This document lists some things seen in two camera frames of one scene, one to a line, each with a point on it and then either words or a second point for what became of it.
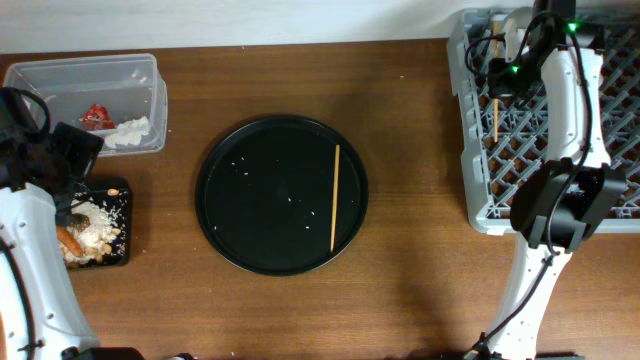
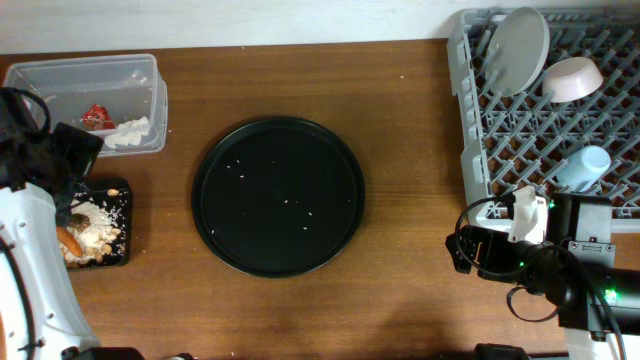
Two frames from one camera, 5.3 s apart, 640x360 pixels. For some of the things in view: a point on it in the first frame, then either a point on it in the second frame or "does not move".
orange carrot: x=67 y=239 does not move
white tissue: x=128 y=132 does not move
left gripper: x=82 y=147 does not move
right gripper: x=502 y=85 to x=494 y=240
